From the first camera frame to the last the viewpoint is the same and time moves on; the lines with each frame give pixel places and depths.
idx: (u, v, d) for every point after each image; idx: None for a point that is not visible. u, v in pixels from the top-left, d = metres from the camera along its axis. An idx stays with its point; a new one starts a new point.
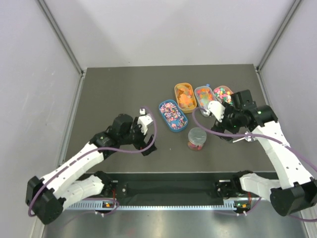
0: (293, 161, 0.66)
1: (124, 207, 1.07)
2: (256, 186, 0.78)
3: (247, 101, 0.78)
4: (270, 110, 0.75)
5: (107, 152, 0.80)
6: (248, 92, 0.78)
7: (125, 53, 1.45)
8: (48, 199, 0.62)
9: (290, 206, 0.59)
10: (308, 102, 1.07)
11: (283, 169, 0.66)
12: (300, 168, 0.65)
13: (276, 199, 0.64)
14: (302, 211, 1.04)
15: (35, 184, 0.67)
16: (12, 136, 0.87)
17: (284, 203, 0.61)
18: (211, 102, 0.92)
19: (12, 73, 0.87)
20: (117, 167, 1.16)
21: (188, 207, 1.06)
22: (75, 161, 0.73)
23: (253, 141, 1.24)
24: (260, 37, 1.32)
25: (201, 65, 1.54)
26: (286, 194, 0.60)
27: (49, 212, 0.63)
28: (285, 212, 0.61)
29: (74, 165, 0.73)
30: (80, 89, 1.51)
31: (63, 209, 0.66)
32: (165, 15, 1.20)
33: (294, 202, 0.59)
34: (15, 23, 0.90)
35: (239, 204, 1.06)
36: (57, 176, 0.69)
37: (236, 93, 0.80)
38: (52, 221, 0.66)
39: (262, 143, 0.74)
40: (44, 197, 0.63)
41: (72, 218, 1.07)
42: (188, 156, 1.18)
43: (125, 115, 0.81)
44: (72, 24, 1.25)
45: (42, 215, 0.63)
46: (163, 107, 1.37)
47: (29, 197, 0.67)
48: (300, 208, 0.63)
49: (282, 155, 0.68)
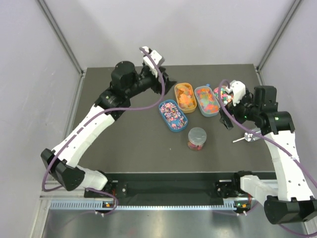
0: (298, 176, 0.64)
1: (123, 207, 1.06)
2: (255, 188, 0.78)
3: (269, 102, 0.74)
4: (290, 120, 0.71)
5: (116, 112, 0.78)
6: (274, 91, 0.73)
7: (125, 53, 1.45)
8: (64, 169, 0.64)
9: (282, 217, 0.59)
10: (308, 103, 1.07)
11: (284, 183, 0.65)
12: (302, 186, 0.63)
13: (269, 206, 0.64)
14: (306, 226, 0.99)
15: (48, 155, 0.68)
16: (12, 137, 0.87)
17: (277, 213, 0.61)
18: (238, 84, 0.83)
19: (12, 73, 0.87)
20: (117, 167, 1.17)
21: (187, 207, 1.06)
22: (82, 129, 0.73)
23: (252, 141, 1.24)
24: (260, 37, 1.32)
25: (201, 65, 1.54)
26: (280, 206, 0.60)
27: (68, 181, 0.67)
28: (275, 221, 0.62)
29: (81, 133, 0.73)
30: (79, 88, 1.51)
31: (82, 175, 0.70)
32: (165, 15, 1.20)
33: (287, 215, 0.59)
34: (15, 22, 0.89)
35: (239, 204, 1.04)
36: (68, 146, 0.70)
37: (260, 89, 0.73)
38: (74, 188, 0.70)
39: (271, 149, 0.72)
40: (58, 168, 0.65)
41: (72, 218, 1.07)
42: (188, 156, 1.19)
43: (121, 65, 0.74)
44: (72, 24, 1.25)
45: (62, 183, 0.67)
46: (163, 107, 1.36)
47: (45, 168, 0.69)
48: (292, 221, 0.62)
49: (288, 169, 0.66)
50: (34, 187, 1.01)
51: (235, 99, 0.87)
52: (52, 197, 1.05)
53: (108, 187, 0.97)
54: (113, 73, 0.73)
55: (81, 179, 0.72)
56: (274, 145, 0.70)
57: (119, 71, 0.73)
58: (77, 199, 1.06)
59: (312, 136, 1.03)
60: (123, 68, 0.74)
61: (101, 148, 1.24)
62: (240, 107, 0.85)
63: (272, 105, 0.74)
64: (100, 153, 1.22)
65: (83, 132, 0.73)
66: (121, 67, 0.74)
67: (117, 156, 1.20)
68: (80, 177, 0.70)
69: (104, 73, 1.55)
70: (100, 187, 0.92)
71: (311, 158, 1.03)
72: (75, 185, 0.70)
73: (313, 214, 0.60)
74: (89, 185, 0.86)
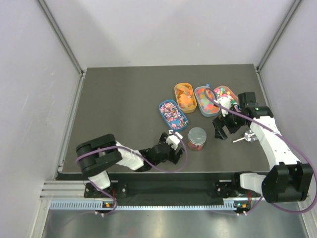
0: (282, 145, 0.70)
1: (123, 207, 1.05)
2: (254, 183, 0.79)
3: (250, 101, 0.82)
4: (269, 109, 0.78)
5: (144, 167, 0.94)
6: (253, 93, 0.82)
7: (125, 53, 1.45)
8: (117, 157, 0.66)
9: (276, 185, 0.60)
10: (307, 102, 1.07)
11: (271, 152, 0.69)
12: (287, 152, 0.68)
13: (265, 185, 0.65)
14: (299, 204, 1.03)
15: (112, 140, 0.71)
16: (12, 136, 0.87)
17: (272, 185, 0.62)
18: (223, 96, 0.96)
19: (11, 73, 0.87)
20: (118, 167, 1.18)
21: (188, 207, 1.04)
22: (135, 153, 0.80)
23: (253, 141, 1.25)
24: (260, 38, 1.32)
25: (201, 65, 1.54)
26: (272, 176, 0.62)
27: (101, 165, 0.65)
28: (273, 196, 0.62)
29: (134, 154, 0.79)
30: (80, 88, 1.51)
31: (100, 173, 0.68)
32: (165, 15, 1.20)
33: (280, 182, 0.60)
34: (15, 22, 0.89)
35: (239, 204, 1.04)
36: (125, 150, 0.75)
37: (241, 93, 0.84)
38: (84, 172, 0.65)
39: (255, 131, 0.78)
40: (115, 154, 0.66)
41: (72, 218, 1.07)
42: (188, 157, 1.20)
43: (163, 144, 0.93)
44: (73, 24, 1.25)
45: (93, 164, 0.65)
46: (163, 107, 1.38)
47: (95, 142, 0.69)
48: (290, 194, 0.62)
49: (271, 140, 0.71)
50: (35, 187, 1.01)
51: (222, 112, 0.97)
52: (52, 197, 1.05)
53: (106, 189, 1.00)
54: (155, 146, 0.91)
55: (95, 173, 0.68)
56: (257, 126, 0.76)
57: (160, 147, 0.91)
58: (77, 199, 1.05)
59: (310, 136, 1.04)
60: (164, 146, 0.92)
61: None
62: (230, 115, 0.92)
63: (253, 104, 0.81)
64: None
65: (137, 155, 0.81)
66: (161, 145, 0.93)
67: None
68: (99, 171, 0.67)
69: (105, 73, 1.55)
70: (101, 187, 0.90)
71: (310, 158, 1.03)
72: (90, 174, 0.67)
73: (306, 181, 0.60)
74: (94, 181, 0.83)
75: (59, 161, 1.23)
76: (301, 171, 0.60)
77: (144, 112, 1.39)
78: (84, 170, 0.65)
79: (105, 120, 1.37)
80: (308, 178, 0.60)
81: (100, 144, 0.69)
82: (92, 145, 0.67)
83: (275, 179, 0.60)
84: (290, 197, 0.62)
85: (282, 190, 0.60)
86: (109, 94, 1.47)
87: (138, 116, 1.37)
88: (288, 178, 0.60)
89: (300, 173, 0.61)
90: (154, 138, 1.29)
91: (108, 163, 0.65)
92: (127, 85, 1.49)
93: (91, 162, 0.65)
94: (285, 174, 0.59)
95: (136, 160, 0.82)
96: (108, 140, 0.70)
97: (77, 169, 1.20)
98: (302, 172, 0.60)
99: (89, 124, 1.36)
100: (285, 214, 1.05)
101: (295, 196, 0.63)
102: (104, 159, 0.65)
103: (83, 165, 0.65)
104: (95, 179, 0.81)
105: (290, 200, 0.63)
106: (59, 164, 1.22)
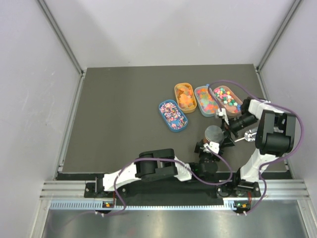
0: (271, 107, 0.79)
1: (131, 207, 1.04)
2: (251, 162, 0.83)
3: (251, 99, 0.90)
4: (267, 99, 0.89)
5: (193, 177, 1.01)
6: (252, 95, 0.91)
7: (126, 54, 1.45)
8: (173, 172, 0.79)
9: (264, 123, 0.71)
10: (305, 101, 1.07)
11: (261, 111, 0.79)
12: (276, 110, 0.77)
13: (256, 137, 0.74)
14: (298, 201, 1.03)
15: (171, 154, 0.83)
16: (11, 136, 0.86)
17: (261, 129, 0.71)
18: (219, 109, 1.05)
19: (11, 73, 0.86)
20: (118, 167, 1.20)
21: (188, 207, 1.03)
22: (188, 168, 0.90)
23: (252, 142, 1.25)
24: (259, 38, 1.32)
25: (201, 65, 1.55)
26: (261, 121, 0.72)
27: (156, 175, 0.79)
28: (262, 136, 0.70)
29: (185, 170, 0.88)
30: (80, 88, 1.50)
31: (153, 178, 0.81)
32: (165, 15, 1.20)
33: (267, 120, 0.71)
34: (15, 23, 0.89)
35: (239, 204, 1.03)
36: (180, 164, 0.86)
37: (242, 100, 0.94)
38: (142, 176, 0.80)
39: (252, 107, 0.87)
40: (172, 170, 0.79)
41: (72, 219, 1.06)
42: (188, 157, 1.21)
43: (211, 163, 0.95)
44: (73, 24, 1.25)
45: (151, 172, 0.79)
46: (163, 107, 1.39)
47: (155, 153, 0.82)
48: (278, 138, 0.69)
49: (263, 104, 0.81)
50: (35, 187, 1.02)
51: (226, 121, 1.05)
52: (52, 197, 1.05)
53: (102, 191, 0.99)
54: (202, 163, 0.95)
55: (151, 178, 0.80)
56: (254, 102, 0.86)
57: (206, 165, 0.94)
58: (77, 199, 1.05)
59: (309, 136, 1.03)
60: (211, 165, 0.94)
61: (104, 151, 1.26)
62: (234, 124, 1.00)
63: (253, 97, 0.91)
64: (104, 154, 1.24)
65: (186, 170, 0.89)
66: (208, 163, 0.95)
67: (117, 156, 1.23)
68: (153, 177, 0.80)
69: (105, 73, 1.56)
70: (102, 178, 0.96)
71: (309, 158, 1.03)
72: (146, 179, 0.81)
73: (290, 123, 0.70)
74: (128, 182, 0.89)
75: (59, 161, 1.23)
76: (285, 115, 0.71)
77: (144, 112, 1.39)
78: (144, 175, 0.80)
79: (105, 120, 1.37)
80: (293, 123, 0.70)
81: (162, 155, 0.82)
82: (154, 154, 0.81)
83: (263, 118, 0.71)
84: (277, 140, 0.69)
85: (268, 129, 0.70)
86: (109, 94, 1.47)
87: (139, 116, 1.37)
88: (273, 117, 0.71)
89: (285, 118, 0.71)
90: (155, 138, 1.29)
91: (165, 175, 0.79)
92: (127, 85, 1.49)
93: (150, 170, 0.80)
94: (270, 114, 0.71)
95: (185, 174, 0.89)
96: (167, 153, 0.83)
97: (77, 169, 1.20)
98: (286, 116, 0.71)
99: (90, 124, 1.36)
100: (285, 215, 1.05)
101: (283, 141, 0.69)
102: (163, 172, 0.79)
103: (144, 170, 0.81)
104: (122, 182, 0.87)
105: (278, 145, 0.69)
106: (59, 164, 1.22)
